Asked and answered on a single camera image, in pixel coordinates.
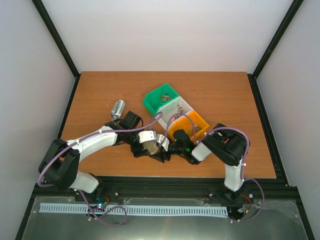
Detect gold metal jar lid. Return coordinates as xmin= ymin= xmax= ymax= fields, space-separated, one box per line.
xmin=143 ymin=141 xmax=160 ymax=155

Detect orange plastic bin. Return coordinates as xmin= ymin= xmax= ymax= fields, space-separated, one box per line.
xmin=168 ymin=110 xmax=210 ymax=141

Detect silver metal scoop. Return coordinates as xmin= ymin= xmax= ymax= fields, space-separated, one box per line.
xmin=110 ymin=99 xmax=125 ymax=121

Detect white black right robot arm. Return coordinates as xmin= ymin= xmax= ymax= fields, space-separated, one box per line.
xmin=143 ymin=123 xmax=251 ymax=203

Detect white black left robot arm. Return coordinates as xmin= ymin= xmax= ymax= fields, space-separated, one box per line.
xmin=37 ymin=111 xmax=143 ymax=194

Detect white translucent plastic bin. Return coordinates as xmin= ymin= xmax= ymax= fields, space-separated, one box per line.
xmin=157 ymin=96 xmax=194 ymax=129

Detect green plastic bin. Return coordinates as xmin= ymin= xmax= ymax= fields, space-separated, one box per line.
xmin=142 ymin=83 xmax=180 ymax=116

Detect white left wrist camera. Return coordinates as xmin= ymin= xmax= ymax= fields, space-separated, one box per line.
xmin=138 ymin=130 xmax=157 ymax=144

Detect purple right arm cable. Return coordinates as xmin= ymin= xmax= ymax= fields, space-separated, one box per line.
xmin=163 ymin=112 xmax=265 ymax=223

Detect light blue slotted cable duct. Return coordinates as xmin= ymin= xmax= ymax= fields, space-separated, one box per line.
xmin=38 ymin=203 xmax=228 ymax=218

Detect black aluminium frame rail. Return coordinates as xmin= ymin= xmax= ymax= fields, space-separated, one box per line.
xmin=14 ymin=174 xmax=316 ymax=240

